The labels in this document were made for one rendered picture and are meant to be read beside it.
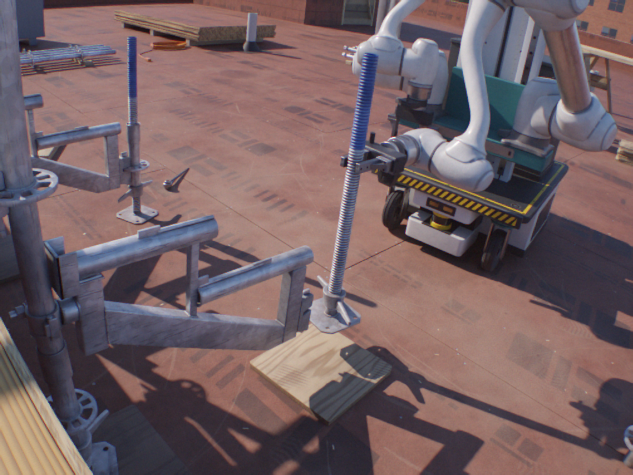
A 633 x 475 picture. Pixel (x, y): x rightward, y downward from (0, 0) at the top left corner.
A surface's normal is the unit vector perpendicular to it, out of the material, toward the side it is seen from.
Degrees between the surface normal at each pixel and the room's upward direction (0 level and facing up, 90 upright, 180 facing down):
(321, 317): 0
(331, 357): 0
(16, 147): 90
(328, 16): 90
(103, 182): 90
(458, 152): 59
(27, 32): 90
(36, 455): 0
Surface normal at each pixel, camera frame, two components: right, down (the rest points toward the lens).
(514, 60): -0.59, 0.34
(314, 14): 0.70, 0.42
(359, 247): 0.11, -0.86
